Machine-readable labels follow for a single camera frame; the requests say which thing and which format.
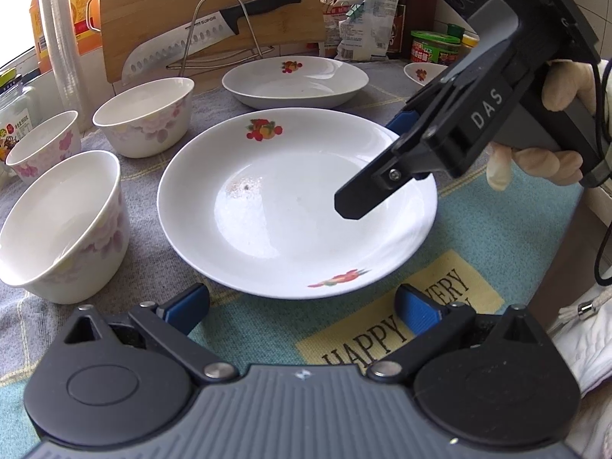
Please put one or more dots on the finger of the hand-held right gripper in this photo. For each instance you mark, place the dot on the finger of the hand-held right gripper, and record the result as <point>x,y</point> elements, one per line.
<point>363,198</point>
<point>400,122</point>

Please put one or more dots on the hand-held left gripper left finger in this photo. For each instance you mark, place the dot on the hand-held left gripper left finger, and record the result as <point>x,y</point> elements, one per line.
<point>189,303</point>

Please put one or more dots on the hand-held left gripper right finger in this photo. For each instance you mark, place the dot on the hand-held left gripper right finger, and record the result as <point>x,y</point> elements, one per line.
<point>413,311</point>

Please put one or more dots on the white plate fruit print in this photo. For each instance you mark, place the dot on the white plate fruit print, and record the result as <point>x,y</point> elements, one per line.
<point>306,83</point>
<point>418,74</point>
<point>267,229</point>

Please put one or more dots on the white bowl pink flowers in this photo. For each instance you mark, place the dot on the white bowl pink flowers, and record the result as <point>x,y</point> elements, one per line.
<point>143,105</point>
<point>52,229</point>
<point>43,138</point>

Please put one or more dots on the person's right hand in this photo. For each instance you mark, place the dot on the person's right hand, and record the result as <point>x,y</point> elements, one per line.
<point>569,86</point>

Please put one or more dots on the yellow-lidded jar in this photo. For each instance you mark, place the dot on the yellow-lidded jar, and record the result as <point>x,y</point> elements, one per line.
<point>468,43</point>

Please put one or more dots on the green-lidded sauce jar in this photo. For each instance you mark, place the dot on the green-lidded sauce jar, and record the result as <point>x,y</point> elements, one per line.
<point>432,50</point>

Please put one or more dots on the dark sauce bottle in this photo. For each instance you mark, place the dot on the dark sauce bottle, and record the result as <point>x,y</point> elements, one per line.
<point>399,28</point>

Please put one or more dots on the white seasoning bag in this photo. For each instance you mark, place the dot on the white seasoning bag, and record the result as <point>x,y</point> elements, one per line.
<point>368,28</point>

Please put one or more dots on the grey and teal table mat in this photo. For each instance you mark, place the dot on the grey and teal table mat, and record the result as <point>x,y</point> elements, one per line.
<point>502,229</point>

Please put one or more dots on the white red-label packet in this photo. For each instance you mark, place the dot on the white red-label packet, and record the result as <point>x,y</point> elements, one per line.
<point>332,24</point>

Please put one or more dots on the person's white jacket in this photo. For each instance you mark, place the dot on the person's white jacket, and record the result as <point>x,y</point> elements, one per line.
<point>593,358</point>

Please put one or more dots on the glass jar printed label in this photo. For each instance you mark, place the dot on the glass jar printed label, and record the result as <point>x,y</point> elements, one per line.
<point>19,124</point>

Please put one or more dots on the bamboo cutting board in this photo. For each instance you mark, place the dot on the bamboo cutting board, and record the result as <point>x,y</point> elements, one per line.
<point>158,0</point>

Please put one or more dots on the clear plastic wrap roll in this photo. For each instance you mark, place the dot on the clear plastic wrap roll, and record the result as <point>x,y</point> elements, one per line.
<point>60,33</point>

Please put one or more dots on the orange cooking wine bottle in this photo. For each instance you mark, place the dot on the orange cooking wine bottle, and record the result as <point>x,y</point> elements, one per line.
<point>86,14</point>

